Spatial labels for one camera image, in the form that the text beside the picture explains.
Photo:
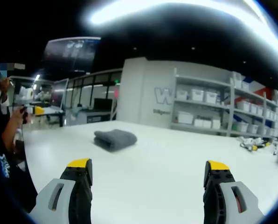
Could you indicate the large hanging display screen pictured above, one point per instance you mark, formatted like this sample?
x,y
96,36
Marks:
x,y
70,54

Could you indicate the grey metal shelf unit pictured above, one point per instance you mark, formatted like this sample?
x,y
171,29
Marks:
x,y
231,109

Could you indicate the grey towel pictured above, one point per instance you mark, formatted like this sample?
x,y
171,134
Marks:
x,y
115,138

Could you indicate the ceiling light strip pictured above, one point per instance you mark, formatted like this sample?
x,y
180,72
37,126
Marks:
x,y
176,9

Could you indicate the person in dark shirt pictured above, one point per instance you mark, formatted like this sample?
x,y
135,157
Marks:
x,y
11,186

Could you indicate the rows of white storage boxes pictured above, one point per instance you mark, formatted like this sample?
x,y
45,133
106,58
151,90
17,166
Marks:
x,y
210,96

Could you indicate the small black monitor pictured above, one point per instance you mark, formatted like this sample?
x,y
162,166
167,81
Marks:
x,y
103,103

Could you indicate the dark standing monitor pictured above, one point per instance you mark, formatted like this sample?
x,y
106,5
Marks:
x,y
59,93

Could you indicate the person's left hand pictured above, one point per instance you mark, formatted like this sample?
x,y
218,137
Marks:
x,y
17,114

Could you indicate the grey workbench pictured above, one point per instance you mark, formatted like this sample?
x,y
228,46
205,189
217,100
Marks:
x,y
50,114

